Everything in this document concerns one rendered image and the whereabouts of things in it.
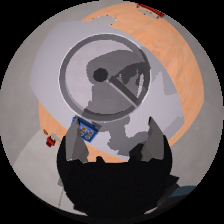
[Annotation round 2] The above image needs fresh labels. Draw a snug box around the blue crate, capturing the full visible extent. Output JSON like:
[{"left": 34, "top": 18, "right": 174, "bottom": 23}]
[{"left": 71, "top": 114, "right": 99, "bottom": 143}]

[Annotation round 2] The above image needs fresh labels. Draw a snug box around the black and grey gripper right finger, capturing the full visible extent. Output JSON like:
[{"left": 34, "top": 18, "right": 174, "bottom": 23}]
[{"left": 141, "top": 117, "right": 173, "bottom": 190}]

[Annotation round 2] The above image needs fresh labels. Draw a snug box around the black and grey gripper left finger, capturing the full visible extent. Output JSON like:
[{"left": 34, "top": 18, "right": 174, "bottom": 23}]
[{"left": 56, "top": 117, "right": 89, "bottom": 192}]

